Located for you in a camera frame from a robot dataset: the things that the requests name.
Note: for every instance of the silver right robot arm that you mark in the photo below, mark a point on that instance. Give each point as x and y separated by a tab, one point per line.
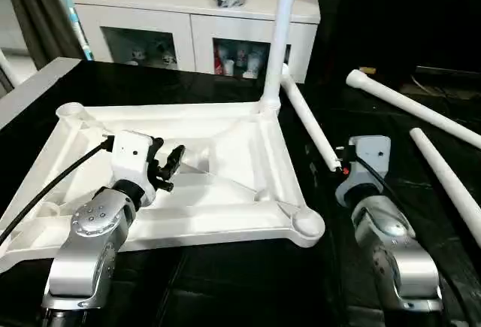
391	252

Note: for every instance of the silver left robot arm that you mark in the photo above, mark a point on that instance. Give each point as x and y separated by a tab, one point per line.
90	244

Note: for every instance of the black work mat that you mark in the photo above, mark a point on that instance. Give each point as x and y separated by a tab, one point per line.
225	289

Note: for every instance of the dark grey curtain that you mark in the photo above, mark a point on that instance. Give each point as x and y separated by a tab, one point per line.
34	11

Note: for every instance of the white plastic table top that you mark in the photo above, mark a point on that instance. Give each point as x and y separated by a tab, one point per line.
233	199

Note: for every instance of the red bottle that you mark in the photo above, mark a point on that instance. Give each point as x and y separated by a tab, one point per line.
221	62

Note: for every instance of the white glass door cabinet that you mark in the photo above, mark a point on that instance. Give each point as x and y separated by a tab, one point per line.
150	4

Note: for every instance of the white plastic table leg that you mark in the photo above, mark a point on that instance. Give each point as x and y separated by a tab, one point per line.
278	34
421	109
451	180
310	120

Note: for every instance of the tan label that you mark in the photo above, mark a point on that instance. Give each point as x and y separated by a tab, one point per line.
368	71

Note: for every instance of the white side table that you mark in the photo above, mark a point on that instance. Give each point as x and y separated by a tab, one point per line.
34	90

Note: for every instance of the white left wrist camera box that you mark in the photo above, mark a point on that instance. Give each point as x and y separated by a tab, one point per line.
131	154

